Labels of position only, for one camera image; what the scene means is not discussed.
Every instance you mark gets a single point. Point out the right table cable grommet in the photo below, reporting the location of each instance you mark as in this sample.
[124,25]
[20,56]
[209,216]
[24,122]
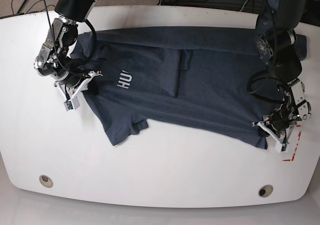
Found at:
[265,191]

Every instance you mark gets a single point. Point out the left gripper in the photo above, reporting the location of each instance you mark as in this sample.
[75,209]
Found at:
[277,125]

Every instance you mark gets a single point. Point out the dark blue t-shirt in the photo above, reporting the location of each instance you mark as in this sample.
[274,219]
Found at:
[189,76]

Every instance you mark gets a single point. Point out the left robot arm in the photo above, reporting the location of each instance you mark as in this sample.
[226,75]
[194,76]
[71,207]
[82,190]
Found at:
[275,43]

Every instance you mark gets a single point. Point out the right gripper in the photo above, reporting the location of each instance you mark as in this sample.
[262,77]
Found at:
[72,86]

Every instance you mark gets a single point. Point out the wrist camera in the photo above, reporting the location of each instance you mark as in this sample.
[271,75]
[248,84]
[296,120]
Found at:
[71,104]
[281,147]

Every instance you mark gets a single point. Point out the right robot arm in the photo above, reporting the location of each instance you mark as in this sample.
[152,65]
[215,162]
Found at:
[52,60]

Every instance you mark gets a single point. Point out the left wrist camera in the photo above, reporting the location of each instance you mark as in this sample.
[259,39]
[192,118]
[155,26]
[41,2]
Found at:
[281,147]

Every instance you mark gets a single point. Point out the table cable grommet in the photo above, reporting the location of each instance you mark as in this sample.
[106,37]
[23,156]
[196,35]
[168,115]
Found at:
[46,181]
[265,191]

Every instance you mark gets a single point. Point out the left table cable grommet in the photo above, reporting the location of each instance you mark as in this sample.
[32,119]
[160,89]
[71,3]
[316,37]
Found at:
[46,181]

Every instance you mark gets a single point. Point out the red tape rectangle marking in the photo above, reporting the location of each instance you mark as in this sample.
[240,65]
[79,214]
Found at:
[292,146]

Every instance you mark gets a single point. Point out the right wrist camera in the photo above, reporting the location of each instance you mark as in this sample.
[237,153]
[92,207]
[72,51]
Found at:
[71,104]

